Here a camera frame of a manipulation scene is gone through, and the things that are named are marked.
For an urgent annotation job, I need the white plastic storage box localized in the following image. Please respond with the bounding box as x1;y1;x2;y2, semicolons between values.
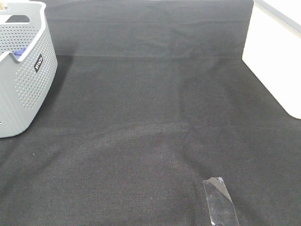
242;0;301;119

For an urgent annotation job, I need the blue cloth in basket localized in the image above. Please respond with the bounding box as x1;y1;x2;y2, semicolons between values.
14;47;27;59

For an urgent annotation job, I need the clear tape strip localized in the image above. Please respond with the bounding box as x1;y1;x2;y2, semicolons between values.
203;177;239;226

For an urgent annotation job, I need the black tablecloth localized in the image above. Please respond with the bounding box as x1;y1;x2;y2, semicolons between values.
0;0;301;226

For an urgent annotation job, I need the grey perforated laundry basket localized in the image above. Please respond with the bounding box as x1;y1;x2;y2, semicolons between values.
0;0;58;138

